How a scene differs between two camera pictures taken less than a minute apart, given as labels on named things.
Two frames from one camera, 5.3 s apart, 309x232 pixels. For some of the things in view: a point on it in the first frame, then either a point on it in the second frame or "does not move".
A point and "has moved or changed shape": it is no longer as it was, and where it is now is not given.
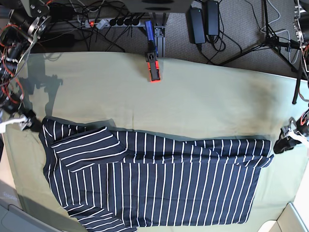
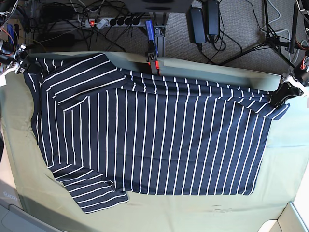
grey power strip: (104, 23) does not move
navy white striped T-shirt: (117, 181) has moved or changed shape
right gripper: (290, 133) to (289, 86)
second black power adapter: (212, 18) does not move
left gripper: (28, 115) to (25, 64)
